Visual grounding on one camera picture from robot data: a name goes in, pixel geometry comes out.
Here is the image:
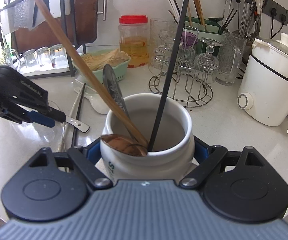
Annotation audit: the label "bundle of upright chopsticks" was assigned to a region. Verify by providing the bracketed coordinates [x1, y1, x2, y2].
[165, 0, 238, 32]

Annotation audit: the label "small drinking glass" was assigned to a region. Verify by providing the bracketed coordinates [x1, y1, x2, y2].
[36, 46, 52, 67]
[23, 49, 39, 68]
[50, 44, 67, 68]

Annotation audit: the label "white drip tray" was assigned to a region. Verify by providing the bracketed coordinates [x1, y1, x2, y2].
[16, 55, 72, 77]

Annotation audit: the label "black chopstick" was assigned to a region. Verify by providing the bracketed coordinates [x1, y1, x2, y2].
[71, 82, 87, 147]
[147, 0, 190, 152]

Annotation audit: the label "clear jar with red lid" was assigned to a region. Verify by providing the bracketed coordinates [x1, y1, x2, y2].
[119, 15, 150, 68]

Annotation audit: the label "row of hanging kitchen tools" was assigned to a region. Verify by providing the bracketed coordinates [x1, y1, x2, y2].
[222, 0, 262, 38]

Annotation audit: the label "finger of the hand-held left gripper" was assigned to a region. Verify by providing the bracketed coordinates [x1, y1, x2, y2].
[0, 107, 56, 128]
[38, 106, 67, 124]

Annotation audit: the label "green plastic basket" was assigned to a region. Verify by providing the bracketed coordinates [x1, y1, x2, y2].
[72, 51, 131, 82]

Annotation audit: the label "white rice spoon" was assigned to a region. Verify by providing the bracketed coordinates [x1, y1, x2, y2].
[74, 79, 110, 114]

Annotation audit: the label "green utensil drainer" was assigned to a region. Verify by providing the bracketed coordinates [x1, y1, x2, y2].
[184, 17, 225, 53]

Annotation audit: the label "white ceramic jar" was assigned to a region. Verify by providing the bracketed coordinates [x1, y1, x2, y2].
[100, 93, 195, 180]

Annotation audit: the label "dried noodles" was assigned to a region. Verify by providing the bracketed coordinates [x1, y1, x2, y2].
[80, 49, 129, 71]

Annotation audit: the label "brown wooden cutting board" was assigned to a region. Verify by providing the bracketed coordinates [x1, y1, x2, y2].
[11, 0, 100, 53]

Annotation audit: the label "white electric cooker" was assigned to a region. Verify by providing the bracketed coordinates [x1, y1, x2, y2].
[237, 32, 288, 137]

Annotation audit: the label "glass mug with handle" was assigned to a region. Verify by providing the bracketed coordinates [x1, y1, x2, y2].
[215, 31, 242, 86]

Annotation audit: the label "white cutting board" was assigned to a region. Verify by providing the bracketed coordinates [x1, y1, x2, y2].
[48, 0, 67, 18]

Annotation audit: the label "dark wall power strip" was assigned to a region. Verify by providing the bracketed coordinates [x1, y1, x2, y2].
[262, 0, 288, 27]

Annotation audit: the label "metal cabinet handle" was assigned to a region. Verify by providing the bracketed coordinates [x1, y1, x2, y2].
[96, 0, 109, 21]

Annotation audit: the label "crystal goblet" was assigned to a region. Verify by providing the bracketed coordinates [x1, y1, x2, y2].
[154, 30, 182, 67]
[194, 37, 220, 83]

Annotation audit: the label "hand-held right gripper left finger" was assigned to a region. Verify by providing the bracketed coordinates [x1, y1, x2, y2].
[29, 142, 113, 190]

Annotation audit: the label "wooden chopstick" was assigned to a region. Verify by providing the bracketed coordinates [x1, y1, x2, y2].
[31, 0, 149, 150]

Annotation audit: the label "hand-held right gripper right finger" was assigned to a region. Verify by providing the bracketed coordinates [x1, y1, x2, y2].
[179, 135, 265, 188]

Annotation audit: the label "black metal rack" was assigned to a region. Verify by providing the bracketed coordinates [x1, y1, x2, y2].
[0, 0, 87, 78]

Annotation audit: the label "purple cup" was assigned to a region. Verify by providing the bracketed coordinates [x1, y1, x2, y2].
[182, 31, 197, 48]

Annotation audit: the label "grey textured cloth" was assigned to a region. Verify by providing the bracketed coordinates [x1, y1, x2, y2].
[13, 0, 39, 28]

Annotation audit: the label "wire glass rack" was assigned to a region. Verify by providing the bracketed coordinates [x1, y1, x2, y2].
[148, 27, 213, 108]

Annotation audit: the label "white chopstick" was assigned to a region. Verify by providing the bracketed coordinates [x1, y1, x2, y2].
[70, 90, 84, 117]

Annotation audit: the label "patterned metal spoon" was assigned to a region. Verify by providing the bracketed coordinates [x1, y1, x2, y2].
[103, 64, 138, 142]

